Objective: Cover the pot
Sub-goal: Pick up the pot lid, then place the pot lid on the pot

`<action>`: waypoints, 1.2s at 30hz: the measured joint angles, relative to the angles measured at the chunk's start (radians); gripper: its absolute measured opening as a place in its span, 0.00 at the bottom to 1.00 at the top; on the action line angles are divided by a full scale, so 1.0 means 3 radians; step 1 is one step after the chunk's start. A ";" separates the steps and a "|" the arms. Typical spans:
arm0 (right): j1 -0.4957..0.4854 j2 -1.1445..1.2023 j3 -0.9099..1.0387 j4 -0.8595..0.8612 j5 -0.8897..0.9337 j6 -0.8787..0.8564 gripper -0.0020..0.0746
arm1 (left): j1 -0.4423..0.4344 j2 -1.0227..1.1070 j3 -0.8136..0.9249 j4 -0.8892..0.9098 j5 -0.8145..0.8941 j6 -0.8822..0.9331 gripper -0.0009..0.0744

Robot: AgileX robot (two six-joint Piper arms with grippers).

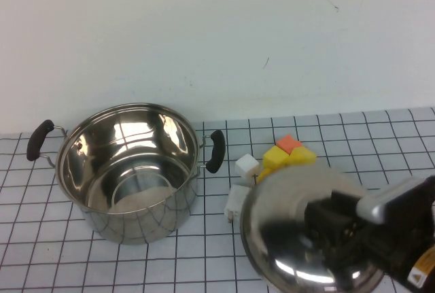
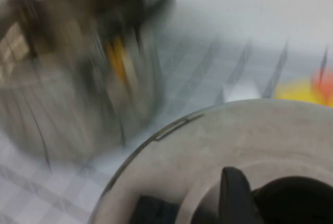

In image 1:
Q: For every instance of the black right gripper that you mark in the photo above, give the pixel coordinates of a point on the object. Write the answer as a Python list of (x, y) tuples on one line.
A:
[(380, 249)]

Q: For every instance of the steel lid black knob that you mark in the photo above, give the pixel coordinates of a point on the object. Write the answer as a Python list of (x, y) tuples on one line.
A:
[(272, 211)]

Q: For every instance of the yellow foam cube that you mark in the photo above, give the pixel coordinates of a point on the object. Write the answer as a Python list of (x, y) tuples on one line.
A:
[(302, 155), (273, 157)]

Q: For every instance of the yellow rubber duck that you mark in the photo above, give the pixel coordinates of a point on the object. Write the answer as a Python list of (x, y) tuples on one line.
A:
[(263, 174)]

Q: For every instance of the white plug charger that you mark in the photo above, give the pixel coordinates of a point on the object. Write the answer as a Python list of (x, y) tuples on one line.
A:
[(234, 201)]

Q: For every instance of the orange foam cube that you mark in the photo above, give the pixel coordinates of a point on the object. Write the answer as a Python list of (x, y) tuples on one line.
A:
[(289, 143)]

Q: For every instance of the white foam cube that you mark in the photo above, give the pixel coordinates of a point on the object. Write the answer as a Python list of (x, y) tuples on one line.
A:
[(246, 167)]

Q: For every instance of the white grid tablecloth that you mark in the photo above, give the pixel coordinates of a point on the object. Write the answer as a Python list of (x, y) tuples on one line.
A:
[(102, 266)]

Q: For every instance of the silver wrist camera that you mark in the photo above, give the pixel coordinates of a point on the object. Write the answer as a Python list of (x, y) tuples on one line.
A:
[(377, 208)]

